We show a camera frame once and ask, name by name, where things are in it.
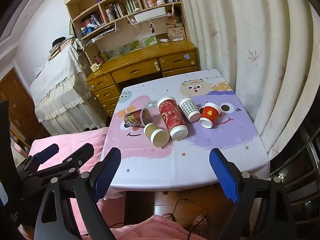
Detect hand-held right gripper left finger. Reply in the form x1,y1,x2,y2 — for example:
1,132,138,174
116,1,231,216
34,147,122,240

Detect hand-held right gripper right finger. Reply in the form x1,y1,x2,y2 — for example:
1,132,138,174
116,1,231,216
209,147,299,240

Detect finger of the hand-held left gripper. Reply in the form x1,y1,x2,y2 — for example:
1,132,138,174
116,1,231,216
16,144,60,178
31,143,95,182

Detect dark patterned paper cup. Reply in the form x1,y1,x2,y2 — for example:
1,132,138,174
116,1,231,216
124,107,153,127

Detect tan kraft paper cup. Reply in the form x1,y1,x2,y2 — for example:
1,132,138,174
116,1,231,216
143,123,170,148

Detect small red paper cup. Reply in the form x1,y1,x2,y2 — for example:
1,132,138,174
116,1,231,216
199,102,221,128

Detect grey checked paper cup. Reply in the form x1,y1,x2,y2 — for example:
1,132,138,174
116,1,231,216
178,97,202,123

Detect tall red paper cup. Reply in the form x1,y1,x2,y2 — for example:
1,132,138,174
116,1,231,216
157,96,188,141

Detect pink bedsheet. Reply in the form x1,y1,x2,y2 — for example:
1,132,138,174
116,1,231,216
27,126,125,240

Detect cartoon printed tablecloth table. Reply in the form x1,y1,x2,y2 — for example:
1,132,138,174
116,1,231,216
101,69,270,200

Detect brown wooden door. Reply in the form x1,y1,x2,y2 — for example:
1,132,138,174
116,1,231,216
0,67,50,150

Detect pink fleece blanket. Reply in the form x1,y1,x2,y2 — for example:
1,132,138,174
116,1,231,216
110,214,209,240

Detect metal rack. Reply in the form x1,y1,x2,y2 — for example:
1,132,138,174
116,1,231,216
269,121,320,227

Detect stack of books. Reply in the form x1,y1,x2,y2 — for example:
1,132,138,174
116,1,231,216
48,38,76,61

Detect wooden desk with drawers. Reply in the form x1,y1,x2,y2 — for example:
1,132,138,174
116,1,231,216
85,40,200,117

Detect white leaf print curtain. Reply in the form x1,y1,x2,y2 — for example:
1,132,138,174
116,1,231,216
175,0,320,160

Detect printed canvas pouch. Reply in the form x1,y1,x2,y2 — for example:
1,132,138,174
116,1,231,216
167,27,187,42

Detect wooden bookshelf hutch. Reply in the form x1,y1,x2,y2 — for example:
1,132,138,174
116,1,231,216
59,0,193,65

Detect long white box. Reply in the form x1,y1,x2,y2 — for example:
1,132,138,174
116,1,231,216
133,7,167,23

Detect black cable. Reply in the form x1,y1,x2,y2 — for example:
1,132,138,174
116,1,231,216
171,198,209,240

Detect white wire file tray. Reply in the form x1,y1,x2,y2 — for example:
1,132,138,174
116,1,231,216
81,21,118,47

